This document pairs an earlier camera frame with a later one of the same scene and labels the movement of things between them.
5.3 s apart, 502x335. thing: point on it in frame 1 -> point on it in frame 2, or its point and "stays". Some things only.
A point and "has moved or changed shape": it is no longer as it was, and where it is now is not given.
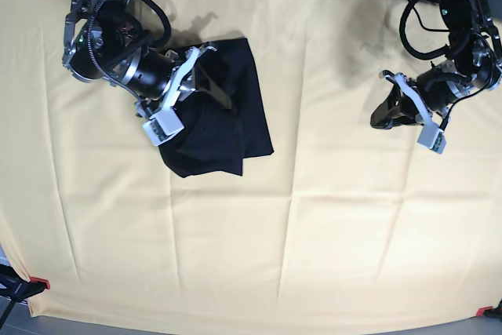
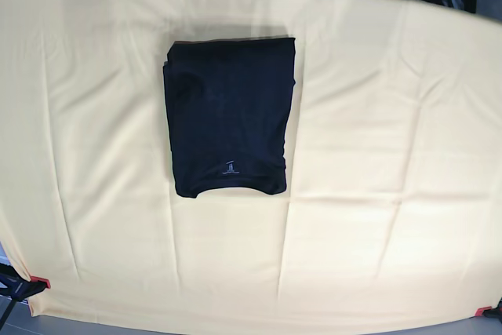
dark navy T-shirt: [216, 139] has moved or changed shape
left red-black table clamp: [14, 287] stays
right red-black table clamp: [489, 311] stays
